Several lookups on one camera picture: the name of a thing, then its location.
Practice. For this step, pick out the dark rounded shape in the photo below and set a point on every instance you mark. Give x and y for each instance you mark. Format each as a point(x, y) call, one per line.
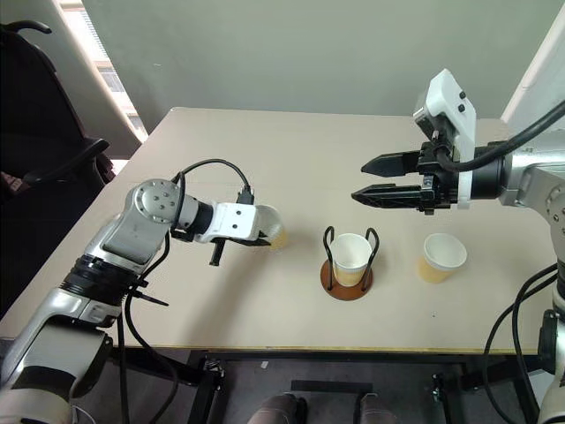
point(276, 408)

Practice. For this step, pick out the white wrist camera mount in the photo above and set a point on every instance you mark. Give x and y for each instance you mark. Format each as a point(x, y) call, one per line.
point(234, 218)
point(454, 101)

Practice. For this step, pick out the black office chair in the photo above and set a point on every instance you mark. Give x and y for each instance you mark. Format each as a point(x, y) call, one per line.
point(39, 146)

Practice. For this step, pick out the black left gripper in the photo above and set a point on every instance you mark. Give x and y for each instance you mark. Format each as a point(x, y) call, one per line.
point(236, 241)

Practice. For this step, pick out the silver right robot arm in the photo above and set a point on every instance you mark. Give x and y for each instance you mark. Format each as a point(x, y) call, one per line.
point(529, 176)

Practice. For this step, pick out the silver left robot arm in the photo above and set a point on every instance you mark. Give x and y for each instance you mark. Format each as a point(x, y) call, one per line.
point(132, 229)

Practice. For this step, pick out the black zip tie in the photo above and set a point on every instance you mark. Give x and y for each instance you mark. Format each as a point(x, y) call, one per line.
point(150, 299)

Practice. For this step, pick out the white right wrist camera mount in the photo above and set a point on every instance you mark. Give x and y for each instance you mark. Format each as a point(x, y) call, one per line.
point(454, 101)

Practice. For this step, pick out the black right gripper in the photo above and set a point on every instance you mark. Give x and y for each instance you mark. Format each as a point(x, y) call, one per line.
point(437, 183)

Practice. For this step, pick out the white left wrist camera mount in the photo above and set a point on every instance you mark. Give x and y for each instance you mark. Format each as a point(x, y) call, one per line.
point(234, 218)

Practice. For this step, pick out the black metal table frame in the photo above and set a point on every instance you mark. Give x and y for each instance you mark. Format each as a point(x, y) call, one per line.
point(335, 355)

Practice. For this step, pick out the white and tan paper cup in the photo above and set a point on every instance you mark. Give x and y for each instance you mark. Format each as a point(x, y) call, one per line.
point(441, 258)
point(277, 232)
point(351, 258)

